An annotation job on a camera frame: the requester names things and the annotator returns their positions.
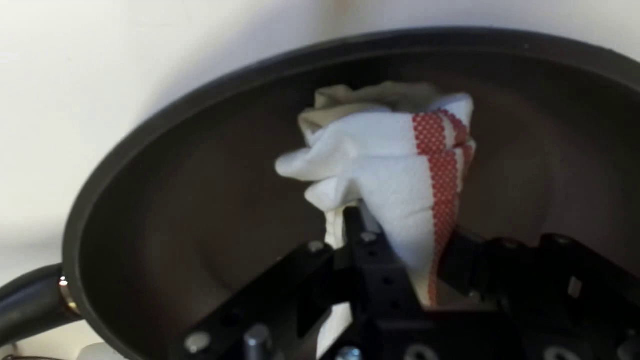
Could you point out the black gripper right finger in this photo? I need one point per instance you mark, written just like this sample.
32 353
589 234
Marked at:
532 273

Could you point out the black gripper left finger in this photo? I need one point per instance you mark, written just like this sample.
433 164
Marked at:
373 280

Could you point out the white towel with red stripe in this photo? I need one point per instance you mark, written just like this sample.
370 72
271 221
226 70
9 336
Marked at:
381 161

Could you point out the black frying pan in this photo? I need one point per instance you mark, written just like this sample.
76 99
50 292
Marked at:
186 201

